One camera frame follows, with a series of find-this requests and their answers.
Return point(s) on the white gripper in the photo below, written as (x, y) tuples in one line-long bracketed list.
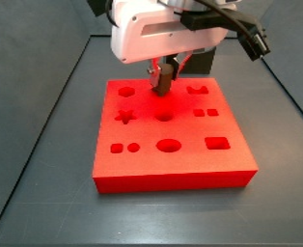
[(150, 33)]

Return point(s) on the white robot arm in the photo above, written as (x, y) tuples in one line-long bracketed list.
[(104, 7)]

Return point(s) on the red shape-sorter board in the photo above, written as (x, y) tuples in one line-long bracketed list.
[(170, 142)]

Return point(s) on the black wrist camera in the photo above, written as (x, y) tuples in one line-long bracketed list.
[(243, 24)]

